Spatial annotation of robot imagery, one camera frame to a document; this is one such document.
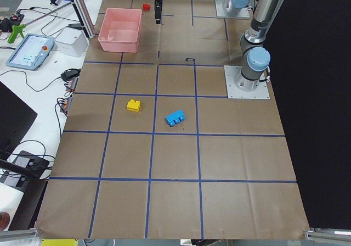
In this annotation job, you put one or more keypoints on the yellow two-stud block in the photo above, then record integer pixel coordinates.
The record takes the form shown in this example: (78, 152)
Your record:
(133, 105)

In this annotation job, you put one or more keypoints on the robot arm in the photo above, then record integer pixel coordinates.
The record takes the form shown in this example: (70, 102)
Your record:
(235, 6)
(256, 59)

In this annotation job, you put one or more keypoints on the pink plastic box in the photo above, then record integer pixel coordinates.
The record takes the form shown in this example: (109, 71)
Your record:
(120, 30)

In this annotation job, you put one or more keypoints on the black monitor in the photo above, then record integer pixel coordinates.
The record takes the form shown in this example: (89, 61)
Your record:
(16, 119)

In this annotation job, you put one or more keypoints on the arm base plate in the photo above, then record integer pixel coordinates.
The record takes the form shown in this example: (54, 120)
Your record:
(221, 13)
(239, 87)

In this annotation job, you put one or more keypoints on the teach pendant tablet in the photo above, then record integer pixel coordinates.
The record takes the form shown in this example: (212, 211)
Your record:
(31, 52)

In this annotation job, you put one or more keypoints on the aluminium frame post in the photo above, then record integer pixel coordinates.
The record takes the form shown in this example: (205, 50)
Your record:
(84, 18)

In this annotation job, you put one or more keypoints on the blue three-stud block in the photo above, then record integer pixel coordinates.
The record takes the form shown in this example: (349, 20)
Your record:
(175, 118)

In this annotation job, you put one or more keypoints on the white square box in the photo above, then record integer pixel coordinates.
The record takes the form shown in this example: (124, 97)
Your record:
(71, 42)

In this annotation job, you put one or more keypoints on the green handled reacher grabber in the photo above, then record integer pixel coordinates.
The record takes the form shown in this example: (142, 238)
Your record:
(18, 30)

